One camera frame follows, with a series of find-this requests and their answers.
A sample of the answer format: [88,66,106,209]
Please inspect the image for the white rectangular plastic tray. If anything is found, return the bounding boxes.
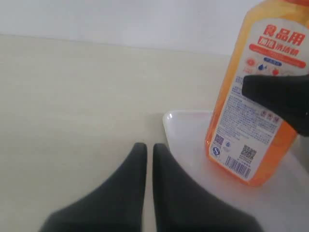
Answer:
[163,110,309,232]

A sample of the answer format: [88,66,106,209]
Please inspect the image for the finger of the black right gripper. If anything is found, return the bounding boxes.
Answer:
[242,74,309,137]

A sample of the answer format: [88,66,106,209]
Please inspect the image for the orange pump soap bottle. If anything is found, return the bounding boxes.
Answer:
[205,0,309,186]

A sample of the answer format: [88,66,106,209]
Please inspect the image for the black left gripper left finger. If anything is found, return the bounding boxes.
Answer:
[40,143,147,232]

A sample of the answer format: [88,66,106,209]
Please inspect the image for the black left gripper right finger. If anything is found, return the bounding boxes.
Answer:
[153,144,262,232]

